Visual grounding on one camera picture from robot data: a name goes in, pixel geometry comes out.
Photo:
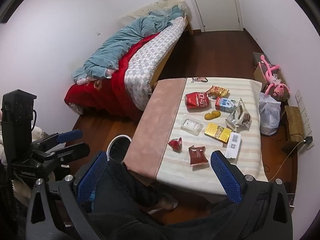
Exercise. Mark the orange yellow snack bag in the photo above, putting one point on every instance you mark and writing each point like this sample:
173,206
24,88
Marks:
218,91

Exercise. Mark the pink white cloth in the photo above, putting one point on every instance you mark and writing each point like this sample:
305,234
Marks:
95,80

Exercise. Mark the white flat box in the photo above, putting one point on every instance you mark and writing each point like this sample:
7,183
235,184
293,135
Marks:
233,145

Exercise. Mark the beige slipper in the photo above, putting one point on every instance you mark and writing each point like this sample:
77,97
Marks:
162,203

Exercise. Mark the red blanket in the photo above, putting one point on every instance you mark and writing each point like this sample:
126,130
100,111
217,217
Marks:
105,97

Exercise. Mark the white round bin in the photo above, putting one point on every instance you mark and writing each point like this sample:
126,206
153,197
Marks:
118,148

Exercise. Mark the wooden crate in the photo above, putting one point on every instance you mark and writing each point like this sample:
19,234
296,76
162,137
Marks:
293,125

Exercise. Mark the striped table cloth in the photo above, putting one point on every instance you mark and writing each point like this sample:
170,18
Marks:
250,160

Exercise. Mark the red sauce packet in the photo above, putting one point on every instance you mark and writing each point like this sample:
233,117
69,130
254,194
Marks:
198,155

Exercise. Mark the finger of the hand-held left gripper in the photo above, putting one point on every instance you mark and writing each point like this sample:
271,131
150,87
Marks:
70,135
75,150

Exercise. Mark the blue red milk carton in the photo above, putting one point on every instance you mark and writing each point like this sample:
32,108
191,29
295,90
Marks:
225,104

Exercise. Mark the beige cookie wrapper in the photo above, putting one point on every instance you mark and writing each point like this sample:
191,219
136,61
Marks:
238,117

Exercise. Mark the checkered bed sheet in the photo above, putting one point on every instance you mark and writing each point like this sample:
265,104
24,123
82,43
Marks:
150,57

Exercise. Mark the white plastic bag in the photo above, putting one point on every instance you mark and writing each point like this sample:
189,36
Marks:
268,115

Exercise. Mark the small crumpled red wrapper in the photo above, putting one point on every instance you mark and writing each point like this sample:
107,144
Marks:
175,144

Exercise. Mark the pink table cloth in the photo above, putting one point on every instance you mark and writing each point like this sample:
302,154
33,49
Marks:
155,125

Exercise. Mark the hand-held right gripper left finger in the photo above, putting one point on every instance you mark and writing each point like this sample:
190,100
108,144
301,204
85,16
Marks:
92,177

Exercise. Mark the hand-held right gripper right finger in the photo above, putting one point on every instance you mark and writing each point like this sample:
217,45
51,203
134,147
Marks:
226,177

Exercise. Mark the white power strip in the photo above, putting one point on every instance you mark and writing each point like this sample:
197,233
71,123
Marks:
303,120

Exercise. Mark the wooden bed frame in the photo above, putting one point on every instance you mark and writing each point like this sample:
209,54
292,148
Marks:
162,65

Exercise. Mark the yellow flat box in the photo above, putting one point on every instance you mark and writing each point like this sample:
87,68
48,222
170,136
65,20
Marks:
217,132

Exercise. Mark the red snack bag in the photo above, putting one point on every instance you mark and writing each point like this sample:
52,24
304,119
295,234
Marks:
197,100

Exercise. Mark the bed with blankets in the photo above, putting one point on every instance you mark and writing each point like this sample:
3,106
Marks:
120,42

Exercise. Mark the yellow lumpy snack piece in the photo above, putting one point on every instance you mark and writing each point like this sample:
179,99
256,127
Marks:
212,115

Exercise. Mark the white door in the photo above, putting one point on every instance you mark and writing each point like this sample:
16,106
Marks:
215,5

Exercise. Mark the pink plush toy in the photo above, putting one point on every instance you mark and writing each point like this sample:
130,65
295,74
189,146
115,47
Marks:
273,78

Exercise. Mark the clear plastic tray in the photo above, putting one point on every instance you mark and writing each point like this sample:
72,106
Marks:
191,124

